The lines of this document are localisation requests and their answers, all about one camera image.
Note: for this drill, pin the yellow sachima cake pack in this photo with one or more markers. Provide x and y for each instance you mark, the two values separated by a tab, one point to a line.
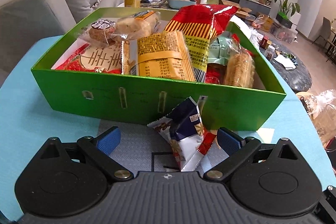
139	25

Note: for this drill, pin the blue white snack packet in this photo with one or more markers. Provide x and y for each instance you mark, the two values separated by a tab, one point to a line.
188	138

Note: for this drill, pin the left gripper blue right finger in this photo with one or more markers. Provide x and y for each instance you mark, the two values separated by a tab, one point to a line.
239	150

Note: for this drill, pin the dark marble round table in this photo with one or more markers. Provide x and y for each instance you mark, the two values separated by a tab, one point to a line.
288	65

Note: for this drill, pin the clear wrapped biscuit pack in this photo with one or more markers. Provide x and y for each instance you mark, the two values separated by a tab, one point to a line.
240	70

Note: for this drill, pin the round brown cookie pack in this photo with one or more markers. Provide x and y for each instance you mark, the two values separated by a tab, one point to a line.
99	33

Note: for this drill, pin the red snack bag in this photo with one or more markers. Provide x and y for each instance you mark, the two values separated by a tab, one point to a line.
201	25

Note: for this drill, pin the green cardboard box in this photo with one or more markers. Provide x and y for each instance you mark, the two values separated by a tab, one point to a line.
141	100

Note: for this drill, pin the green snack packet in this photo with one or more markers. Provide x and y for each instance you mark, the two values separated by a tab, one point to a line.
220	51

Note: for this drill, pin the open cardboard box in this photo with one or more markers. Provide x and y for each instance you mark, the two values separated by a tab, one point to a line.
243	12

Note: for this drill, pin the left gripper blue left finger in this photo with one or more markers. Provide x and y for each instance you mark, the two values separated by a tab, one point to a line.
97	153

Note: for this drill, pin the red round patterned pack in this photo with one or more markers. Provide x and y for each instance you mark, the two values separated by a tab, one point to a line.
88	58

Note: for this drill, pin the grey sofa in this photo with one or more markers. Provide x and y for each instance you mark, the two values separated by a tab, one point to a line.
24	22

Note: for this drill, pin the blue table mat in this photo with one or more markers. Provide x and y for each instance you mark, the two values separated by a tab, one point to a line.
27	121

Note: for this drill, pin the small spice jar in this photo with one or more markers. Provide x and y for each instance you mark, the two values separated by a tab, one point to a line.
269	53

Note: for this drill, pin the light blue container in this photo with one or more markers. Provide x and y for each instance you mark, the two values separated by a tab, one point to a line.
177	4

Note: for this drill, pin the yellow cracker pack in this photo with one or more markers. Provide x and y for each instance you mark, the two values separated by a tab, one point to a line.
164	55

